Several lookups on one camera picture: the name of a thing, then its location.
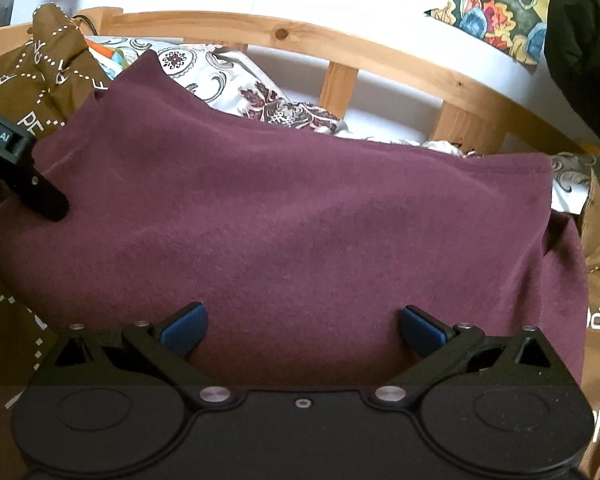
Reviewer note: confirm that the black cloth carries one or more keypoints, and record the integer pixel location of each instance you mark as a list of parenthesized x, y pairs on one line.
[(587, 50)]

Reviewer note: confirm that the maroon shirt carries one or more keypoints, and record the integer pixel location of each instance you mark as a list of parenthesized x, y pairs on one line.
[(305, 225)]

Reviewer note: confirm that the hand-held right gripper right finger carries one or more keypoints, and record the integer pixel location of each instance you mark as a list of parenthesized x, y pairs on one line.
[(422, 329)]

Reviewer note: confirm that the brown printed blanket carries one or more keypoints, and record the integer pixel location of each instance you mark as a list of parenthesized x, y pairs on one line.
[(10, 85)]

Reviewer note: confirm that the wooden bed frame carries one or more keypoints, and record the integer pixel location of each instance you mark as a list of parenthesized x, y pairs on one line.
[(280, 32)]

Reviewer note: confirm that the white floral bed sheet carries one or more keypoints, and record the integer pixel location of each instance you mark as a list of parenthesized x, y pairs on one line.
[(215, 80)]

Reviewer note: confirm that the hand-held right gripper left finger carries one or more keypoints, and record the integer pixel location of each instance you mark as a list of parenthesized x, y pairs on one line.
[(185, 327)]

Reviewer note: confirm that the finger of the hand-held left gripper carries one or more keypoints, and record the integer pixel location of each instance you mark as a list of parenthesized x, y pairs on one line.
[(45, 195)]

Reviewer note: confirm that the orange teal printed cloth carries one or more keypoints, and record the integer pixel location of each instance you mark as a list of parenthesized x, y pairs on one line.
[(105, 57)]

